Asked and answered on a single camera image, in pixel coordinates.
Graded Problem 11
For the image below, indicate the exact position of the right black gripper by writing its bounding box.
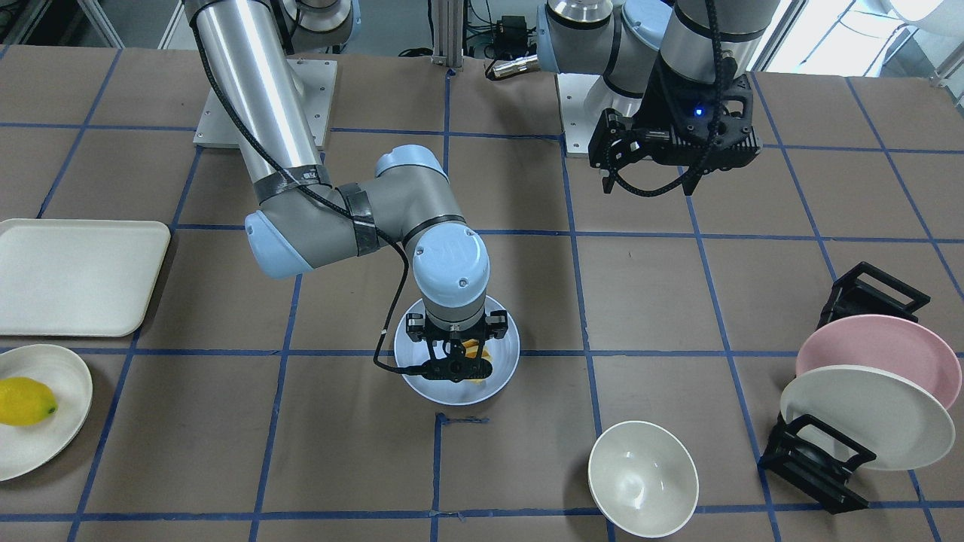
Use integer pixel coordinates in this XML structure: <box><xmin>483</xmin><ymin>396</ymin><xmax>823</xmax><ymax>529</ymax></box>
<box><xmin>405</xmin><ymin>311</ymin><xmax>508</xmax><ymax>383</ymax></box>

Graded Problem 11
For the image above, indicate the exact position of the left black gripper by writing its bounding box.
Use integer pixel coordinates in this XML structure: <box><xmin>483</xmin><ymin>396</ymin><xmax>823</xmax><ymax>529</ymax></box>
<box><xmin>588</xmin><ymin>57</ymin><xmax>761</xmax><ymax>196</ymax></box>

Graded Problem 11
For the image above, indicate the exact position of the yellow sliced bread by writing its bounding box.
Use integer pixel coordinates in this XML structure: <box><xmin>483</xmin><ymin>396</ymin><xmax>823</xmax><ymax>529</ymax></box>
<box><xmin>462</xmin><ymin>339</ymin><xmax>493</xmax><ymax>385</ymax></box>

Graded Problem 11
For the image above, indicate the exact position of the blue plate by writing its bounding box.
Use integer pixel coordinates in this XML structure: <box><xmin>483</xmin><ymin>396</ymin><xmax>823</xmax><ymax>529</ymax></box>
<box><xmin>393</xmin><ymin>317</ymin><xmax>520</xmax><ymax>407</ymax></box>

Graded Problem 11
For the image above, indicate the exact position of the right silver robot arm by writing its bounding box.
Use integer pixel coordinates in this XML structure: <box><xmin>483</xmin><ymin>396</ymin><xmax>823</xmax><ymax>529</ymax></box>
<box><xmin>183</xmin><ymin>1</ymin><xmax>509</xmax><ymax>382</ymax></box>

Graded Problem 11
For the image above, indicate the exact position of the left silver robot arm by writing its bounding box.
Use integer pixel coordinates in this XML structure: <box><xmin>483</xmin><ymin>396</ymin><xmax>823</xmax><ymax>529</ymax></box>
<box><xmin>536</xmin><ymin>1</ymin><xmax>778</xmax><ymax>198</ymax></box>

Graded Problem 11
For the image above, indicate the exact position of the pink plate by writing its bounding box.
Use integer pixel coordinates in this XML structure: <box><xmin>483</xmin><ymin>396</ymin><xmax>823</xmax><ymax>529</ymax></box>
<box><xmin>795</xmin><ymin>315</ymin><xmax>962</xmax><ymax>409</ymax></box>

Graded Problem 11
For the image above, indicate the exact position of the cream plate in rack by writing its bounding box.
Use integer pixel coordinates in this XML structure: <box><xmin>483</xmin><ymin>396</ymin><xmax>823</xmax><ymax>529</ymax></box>
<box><xmin>780</xmin><ymin>364</ymin><xmax>955</xmax><ymax>470</ymax></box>

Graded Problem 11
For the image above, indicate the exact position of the white round plate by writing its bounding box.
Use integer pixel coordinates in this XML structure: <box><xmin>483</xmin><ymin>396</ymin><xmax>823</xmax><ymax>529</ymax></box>
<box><xmin>1</xmin><ymin>344</ymin><xmax>93</xmax><ymax>482</ymax></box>

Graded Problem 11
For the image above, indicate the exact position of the white bowl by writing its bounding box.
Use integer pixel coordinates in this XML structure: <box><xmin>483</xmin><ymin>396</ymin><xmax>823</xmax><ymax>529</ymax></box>
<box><xmin>587</xmin><ymin>421</ymin><xmax>701</xmax><ymax>538</ymax></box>

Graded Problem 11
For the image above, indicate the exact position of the black dish rack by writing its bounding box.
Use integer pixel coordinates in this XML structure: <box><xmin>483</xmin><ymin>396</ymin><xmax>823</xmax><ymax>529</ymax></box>
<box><xmin>758</xmin><ymin>261</ymin><xmax>937</xmax><ymax>514</ymax></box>

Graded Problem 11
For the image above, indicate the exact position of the white rectangular tray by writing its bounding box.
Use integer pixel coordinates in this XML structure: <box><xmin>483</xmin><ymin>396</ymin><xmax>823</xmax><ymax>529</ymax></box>
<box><xmin>1</xmin><ymin>218</ymin><xmax>171</xmax><ymax>337</ymax></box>

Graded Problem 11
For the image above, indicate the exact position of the yellow lemon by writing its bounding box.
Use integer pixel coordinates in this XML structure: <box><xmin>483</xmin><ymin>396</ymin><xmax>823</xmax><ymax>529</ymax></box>
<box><xmin>1</xmin><ymin>376</ymin><xmax>59</xmax><ymax>426</ymax></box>

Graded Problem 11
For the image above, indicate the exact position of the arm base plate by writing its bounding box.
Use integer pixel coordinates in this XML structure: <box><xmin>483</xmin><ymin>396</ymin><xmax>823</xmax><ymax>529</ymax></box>
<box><xmin>557</xmin><ymin>73</ymin><xmax>642</xmax><ymax>158</ymax></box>
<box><xmin>193</xmin><ymin>59</ymin><xmax>340</xmax><ymax>151</ymax></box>

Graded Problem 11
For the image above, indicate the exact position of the aluminium frame post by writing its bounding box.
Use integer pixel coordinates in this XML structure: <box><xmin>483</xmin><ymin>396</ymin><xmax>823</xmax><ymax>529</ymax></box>
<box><xmin>431</xmin><ymin>1</ymin><xmax>467</xmax><ymax>72</ymax></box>

